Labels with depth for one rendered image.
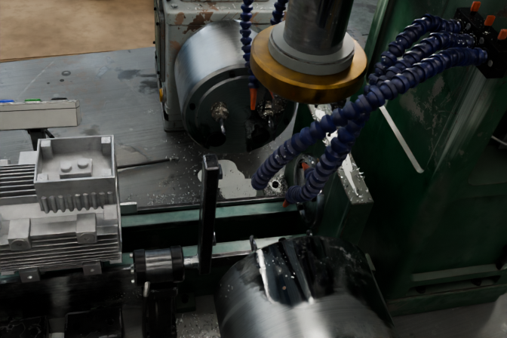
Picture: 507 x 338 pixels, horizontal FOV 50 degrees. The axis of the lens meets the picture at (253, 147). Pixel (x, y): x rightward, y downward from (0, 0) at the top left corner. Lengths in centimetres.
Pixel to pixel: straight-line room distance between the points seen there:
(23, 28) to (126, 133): 182
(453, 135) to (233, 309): 40
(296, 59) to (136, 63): 100
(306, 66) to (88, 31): 244
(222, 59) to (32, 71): 76
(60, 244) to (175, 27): 58
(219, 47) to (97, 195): 42
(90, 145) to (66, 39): 214
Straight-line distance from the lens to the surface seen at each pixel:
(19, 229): 92
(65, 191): 90
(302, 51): 79
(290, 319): 72
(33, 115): 113
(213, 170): 74
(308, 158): 102
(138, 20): 322
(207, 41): 117
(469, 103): 80
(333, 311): 73
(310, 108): 103
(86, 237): 91
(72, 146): 96
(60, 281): 104
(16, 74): 171
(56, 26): 319
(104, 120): 151
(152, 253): 90
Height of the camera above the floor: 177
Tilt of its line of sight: 43 degrees down
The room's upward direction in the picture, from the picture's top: 8 degrees clockwise
